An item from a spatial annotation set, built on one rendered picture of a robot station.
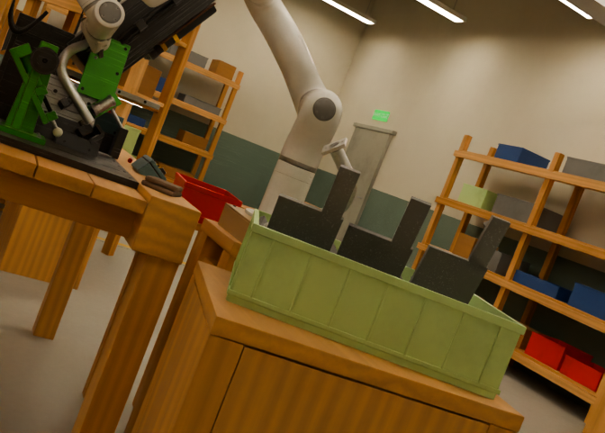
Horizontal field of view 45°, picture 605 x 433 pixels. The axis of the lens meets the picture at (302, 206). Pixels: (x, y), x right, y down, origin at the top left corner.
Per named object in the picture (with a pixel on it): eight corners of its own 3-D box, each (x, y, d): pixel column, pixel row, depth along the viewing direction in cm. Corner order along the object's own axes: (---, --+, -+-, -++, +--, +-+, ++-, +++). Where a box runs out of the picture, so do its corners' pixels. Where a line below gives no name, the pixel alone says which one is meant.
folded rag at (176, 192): (139, 184, 200) (143, 174, 200) (149, 184, 208) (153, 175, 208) (172, 197, 199) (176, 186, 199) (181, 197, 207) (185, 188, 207)
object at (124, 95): (149, 110, 271) (152, 103, 271) (158, 113, 256) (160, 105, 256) (44, 69, 255) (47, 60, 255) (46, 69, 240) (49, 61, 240)
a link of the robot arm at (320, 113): (313, 171, 226) (342, 99, 224) (320, 175, 207) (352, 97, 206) (276, 157, 224) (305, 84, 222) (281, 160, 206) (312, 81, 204)
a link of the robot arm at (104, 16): (78, 16, 211) (96, 44, 213) (86, 2, 200) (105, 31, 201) (103, 4, 215) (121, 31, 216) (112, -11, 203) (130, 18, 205)
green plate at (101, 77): (106, 109, 244) (125, 52, 248) (111, 105, 237) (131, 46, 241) (72, 96, 239) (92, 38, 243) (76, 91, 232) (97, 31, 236)
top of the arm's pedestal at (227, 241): (287, 257, 242) (292, 247, 242) (327, 285, 213) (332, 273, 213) (199, 229, 228) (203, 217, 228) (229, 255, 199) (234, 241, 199)
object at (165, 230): (111, 179, 328) (123, 148, 328) (182, 266, 191) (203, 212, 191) (80, 168, 323) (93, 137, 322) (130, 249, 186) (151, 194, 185)
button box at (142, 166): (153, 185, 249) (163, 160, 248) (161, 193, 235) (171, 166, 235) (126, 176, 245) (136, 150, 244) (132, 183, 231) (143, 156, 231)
